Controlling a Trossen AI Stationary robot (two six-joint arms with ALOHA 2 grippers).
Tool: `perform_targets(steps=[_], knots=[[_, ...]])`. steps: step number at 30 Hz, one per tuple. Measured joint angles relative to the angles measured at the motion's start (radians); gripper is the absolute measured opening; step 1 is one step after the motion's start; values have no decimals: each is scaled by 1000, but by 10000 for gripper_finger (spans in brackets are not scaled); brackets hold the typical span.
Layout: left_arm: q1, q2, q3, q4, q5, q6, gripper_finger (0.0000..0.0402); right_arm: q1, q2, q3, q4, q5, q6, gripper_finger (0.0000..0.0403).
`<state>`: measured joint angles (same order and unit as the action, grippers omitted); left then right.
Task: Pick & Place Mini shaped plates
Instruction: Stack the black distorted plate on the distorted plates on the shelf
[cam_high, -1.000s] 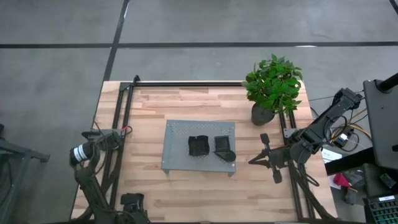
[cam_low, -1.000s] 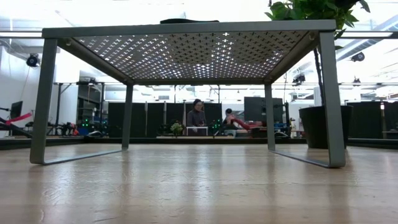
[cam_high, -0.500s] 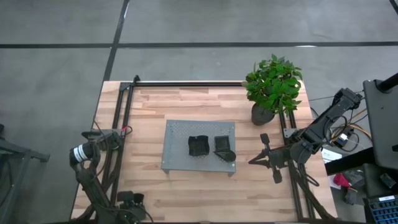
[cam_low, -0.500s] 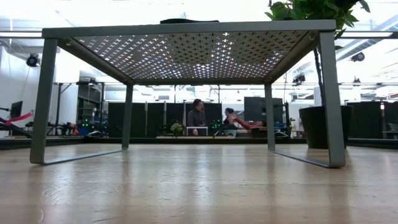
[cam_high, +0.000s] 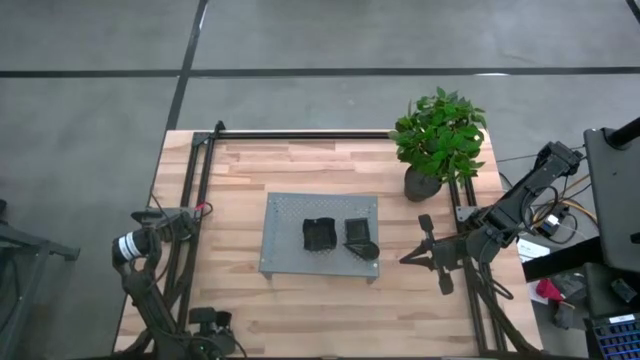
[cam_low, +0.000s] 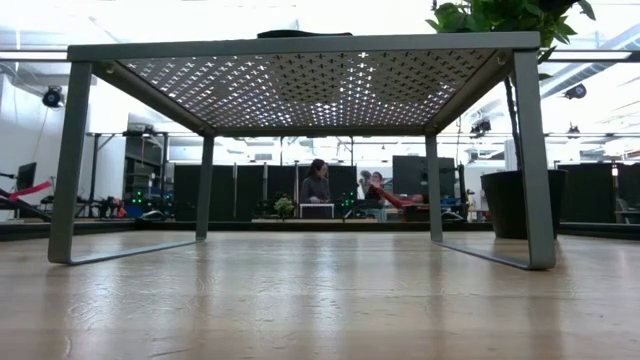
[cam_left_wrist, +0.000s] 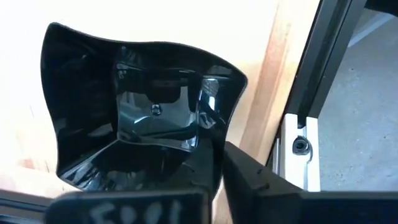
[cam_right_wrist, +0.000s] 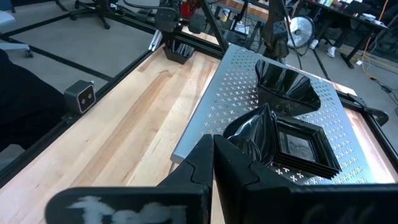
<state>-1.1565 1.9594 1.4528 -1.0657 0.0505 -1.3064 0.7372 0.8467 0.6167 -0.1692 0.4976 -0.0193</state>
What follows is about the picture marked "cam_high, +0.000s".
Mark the black aluminium table frame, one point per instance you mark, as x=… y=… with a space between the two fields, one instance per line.
x=300 y=135

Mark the green leafy plant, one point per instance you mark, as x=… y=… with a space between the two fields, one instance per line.
x=440 y=135

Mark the grey perforated metal shelf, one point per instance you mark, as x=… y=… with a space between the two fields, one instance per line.
x=285 y=250

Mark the grey metal stand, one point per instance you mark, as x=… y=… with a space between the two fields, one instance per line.
x=40 y=245

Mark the black round post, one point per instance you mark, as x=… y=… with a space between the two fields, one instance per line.
x=625 y=134

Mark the black plant pot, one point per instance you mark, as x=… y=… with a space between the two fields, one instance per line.
x=420 y=190

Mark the black small square plate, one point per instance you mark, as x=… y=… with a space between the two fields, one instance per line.
x=357 y=231

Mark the black power supply box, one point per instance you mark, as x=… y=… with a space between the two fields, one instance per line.
x=550 y=225

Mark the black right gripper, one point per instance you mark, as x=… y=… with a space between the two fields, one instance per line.
x=447 y=252

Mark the black backlit keyboard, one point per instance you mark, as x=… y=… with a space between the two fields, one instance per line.
x=617 y=340

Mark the red object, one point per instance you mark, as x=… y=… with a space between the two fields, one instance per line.
x=549 y=290

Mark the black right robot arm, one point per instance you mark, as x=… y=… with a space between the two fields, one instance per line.
x=525 y=190

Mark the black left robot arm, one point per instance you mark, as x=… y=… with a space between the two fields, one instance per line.
x=145 y=300

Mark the black wavy square plate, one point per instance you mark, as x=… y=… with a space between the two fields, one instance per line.
x=320 y=235

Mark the white paper sheet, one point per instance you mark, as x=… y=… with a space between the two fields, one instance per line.
x=532 y=250

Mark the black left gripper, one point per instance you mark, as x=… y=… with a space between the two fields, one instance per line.
x=215 y=332

